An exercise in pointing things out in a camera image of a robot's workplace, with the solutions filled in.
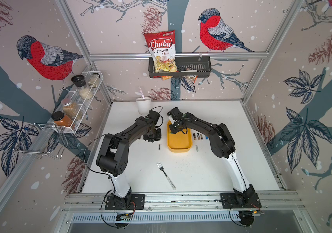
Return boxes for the wire rack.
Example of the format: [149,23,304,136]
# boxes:
[12,123,69,160]

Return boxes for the clear acrylic spice rack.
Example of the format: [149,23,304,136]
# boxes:
[47,71,103,134]

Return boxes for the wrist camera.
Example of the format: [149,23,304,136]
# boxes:
[167,107,183,124]
[147,110,160,125]

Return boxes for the white ceramic cup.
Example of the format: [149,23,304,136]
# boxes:
[135,97,152,116]

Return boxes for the yellow plastic storage box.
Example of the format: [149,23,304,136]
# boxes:
[167,121,193,153]

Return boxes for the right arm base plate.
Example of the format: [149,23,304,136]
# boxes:
[219,193,262,209]

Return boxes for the red spice jar black lid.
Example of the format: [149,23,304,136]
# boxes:
[51,111,73,127]

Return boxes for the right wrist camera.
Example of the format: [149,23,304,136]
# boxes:
[167,107,183,124]

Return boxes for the black wall basket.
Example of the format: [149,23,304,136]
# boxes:
[148,56,212,78]

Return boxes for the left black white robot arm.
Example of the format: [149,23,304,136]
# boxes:
[96,111,164,209]

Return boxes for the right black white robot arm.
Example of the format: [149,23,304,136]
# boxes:
[167,107,262,209]

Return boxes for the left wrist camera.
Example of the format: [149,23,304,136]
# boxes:
[147,110,160,125]

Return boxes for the small clear spice jar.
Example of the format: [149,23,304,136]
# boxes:
[88,73,100,88]

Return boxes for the silver metal fork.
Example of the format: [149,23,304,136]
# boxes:
[157,162,176,190]

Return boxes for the red cassava chips bag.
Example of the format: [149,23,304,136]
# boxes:
[144,30,178,81]

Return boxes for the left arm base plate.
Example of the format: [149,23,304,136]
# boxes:
[104,194,145,210]

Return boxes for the silver lid spice jar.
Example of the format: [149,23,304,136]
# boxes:
[61,98,83,121]

